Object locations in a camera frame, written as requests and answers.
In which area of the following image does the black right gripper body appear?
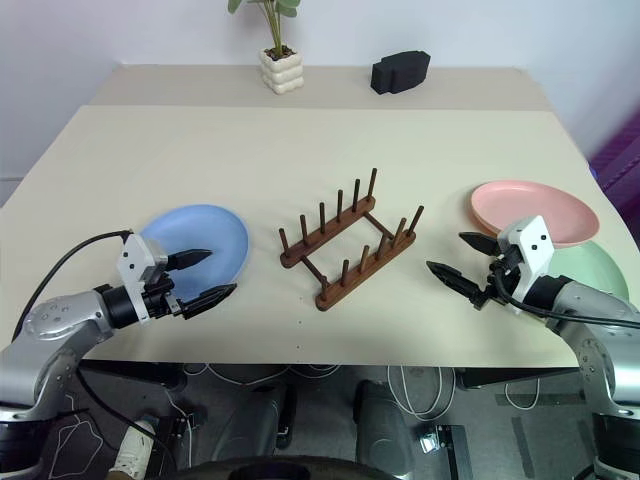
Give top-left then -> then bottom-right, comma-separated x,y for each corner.
469,249 -> 522,311

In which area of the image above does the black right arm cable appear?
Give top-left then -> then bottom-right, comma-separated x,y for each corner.
492,254 -> 640,331

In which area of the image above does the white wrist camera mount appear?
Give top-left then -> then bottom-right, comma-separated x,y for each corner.
494,215 -> 557,314
116,233 -> 170,327

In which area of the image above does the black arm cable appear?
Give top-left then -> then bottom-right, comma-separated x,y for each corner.
492,254 -> 640,331
10,229 -> 135,342

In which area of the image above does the white tangled cable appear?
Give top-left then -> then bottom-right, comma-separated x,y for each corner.
182,363 -> 342,387

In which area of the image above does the white looped cable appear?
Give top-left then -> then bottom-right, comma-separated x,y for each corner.
386,364 -> 457,422

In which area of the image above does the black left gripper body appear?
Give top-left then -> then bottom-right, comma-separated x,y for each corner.
141,272 -> 189,321

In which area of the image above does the black foam block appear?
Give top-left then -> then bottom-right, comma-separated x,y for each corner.
370,49 -> 433,97

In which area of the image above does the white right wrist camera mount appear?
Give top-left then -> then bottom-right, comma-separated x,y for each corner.
494,215 -> 557,314

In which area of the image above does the pink red plate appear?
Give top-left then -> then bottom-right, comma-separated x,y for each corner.
469,180 -> 601,250

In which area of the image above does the white bubble plant pot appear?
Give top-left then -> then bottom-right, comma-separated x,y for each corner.
258,45 -> 306,96

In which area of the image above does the white sneaker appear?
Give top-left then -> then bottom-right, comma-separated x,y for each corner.
110,418 -> 157,477

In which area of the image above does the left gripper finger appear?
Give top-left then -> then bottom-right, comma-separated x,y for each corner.
167,248 -> 214,272
179,282 -> 239,321

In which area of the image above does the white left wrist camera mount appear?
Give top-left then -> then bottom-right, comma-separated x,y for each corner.
116,233 -> 170,327

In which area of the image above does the brown wooden dish rack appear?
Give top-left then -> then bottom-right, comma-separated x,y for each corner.
277,167 -> 426,313

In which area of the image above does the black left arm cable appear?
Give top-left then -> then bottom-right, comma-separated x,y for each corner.
10,229 -> 135,342

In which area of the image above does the black table frame bar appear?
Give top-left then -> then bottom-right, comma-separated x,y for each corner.
455,367 -> 587,392
78,360 -> 187,392

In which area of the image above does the green leafy plant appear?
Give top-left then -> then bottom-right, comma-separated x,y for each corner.
227,0 -> 300,56

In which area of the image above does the blue plate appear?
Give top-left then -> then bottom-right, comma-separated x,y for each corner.
137,203 -> 251,304

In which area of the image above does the dark rounded shape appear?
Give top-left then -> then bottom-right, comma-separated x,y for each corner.
353,379 -> 417,472

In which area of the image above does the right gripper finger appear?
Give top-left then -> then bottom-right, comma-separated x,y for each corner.
457,231 -> 501,258
425,260 -> 481,305

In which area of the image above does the green plate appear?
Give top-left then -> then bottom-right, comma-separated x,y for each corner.
543,240 -> 631,302

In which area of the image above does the purple box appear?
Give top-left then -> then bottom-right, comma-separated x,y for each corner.
588,113 -> 640,214

